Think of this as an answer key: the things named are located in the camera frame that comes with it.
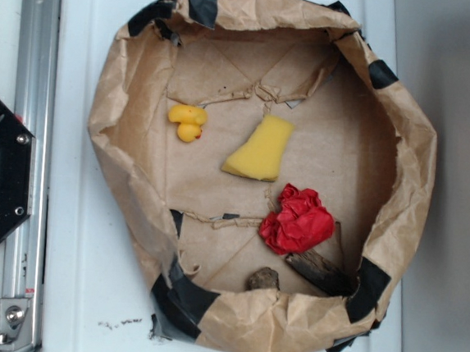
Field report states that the yellow rubber duck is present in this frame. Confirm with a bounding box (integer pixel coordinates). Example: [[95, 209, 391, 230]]
[[168, 104, 208, 143]]

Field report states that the yellow sponge piece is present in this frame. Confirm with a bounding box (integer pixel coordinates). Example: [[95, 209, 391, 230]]
[[221, 115, 294, 182]]

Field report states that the brown paper bag bin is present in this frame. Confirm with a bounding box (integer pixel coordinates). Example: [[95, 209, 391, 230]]
[[88, 0, 437, 352]]

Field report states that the crumpled red paper ball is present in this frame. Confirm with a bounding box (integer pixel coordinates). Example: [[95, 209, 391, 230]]
[[258, 183, 335, 255]]

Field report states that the small brown rock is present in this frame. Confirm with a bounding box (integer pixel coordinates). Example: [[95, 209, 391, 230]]
[[246, 267, 280, 290]]

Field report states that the dark wood bark piece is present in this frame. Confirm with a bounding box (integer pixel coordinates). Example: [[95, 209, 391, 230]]
[[285, 220, 358, 297]]

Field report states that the white plastic tray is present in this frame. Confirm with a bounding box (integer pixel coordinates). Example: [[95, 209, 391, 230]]
[[42, 0, 402, 352]]

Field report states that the aluminium extrusion rail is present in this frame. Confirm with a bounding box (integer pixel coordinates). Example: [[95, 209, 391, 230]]
[[0, 0, 61, 352]]

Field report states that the metal corner bracket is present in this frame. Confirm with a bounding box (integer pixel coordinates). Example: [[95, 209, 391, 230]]
[[0, 297, 33, 352]]

